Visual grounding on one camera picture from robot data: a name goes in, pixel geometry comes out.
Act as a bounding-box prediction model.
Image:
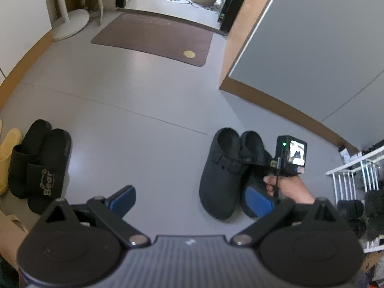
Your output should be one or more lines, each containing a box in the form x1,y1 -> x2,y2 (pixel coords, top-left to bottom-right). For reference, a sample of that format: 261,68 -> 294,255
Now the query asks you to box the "yellow slipper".
0,128 -> 22,195

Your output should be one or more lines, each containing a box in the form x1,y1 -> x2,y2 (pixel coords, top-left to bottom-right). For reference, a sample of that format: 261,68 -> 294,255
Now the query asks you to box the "black rubber shoe right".
346,218 -> 367,239

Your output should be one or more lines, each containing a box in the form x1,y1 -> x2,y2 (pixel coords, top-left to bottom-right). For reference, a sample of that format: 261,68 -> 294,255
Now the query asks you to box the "black bear slipper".
8,119 -> 52,199
27,128 -> 72,215

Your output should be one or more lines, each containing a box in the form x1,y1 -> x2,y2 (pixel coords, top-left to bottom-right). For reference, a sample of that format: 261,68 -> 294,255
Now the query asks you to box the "black rubber shoe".
346,218 -> 367,239
336,200 -> 364,220

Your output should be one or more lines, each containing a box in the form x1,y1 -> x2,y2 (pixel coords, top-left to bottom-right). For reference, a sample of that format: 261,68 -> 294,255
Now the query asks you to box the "white bottle on floor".
338,146 -> 350,164

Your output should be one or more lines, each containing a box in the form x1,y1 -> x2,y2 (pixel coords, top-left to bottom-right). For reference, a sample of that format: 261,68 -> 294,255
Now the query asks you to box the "brown door mat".
91,12 -> 213,67

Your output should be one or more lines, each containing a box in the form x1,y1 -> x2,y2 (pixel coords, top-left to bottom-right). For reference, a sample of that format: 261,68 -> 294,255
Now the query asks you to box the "white shoe rack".
326,147 -> 383,253

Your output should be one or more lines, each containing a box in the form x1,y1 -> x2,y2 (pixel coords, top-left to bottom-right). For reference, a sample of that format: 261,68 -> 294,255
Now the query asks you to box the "black rubber shoe left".
336,200 -> 364,220

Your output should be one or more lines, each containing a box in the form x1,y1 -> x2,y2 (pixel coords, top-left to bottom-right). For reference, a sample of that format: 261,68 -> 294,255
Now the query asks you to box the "black clog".
199,127 -> 245,220
240,131 -> 275,218

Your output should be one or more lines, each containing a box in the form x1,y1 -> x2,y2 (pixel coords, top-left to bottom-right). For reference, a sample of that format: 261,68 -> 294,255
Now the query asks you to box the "person's right hand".
263,175 -> 315,204

